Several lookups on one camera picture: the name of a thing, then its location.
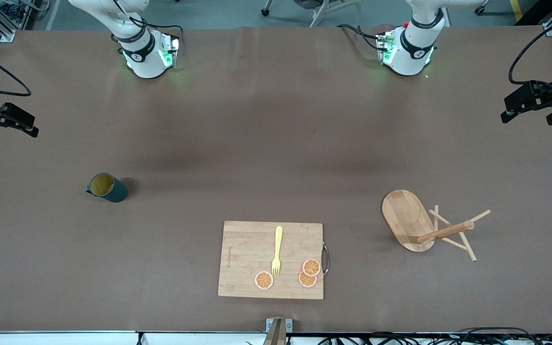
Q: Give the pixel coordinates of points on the orange slice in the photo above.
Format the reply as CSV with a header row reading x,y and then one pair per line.
x,y
311,267
264,280
306,281

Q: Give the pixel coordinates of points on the black chair caster wheel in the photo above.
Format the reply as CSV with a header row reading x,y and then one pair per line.
x,y
482,8

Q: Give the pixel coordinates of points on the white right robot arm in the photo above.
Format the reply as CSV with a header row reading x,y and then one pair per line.
x,y
144,60

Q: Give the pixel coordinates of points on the wooden mug rack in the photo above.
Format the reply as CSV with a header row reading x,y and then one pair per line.
x,y
403,215

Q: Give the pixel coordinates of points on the grey office chair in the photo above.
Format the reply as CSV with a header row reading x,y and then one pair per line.
x,y
319,14

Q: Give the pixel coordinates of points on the dark teal mug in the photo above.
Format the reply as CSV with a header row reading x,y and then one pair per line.
x,y
113,191

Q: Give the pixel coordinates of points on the bamboo cutting board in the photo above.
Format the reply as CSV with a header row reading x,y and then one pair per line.
x,y
247,249

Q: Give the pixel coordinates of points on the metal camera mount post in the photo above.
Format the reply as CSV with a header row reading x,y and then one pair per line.
x,y
276,335

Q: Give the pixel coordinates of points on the white table front rail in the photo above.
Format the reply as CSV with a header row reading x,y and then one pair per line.
x,y
65,339

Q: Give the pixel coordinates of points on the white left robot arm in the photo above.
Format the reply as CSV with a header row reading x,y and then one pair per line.
x,y
412,52

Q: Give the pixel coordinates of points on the yellow plastic fork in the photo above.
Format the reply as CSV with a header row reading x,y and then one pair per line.
x,y
278,239

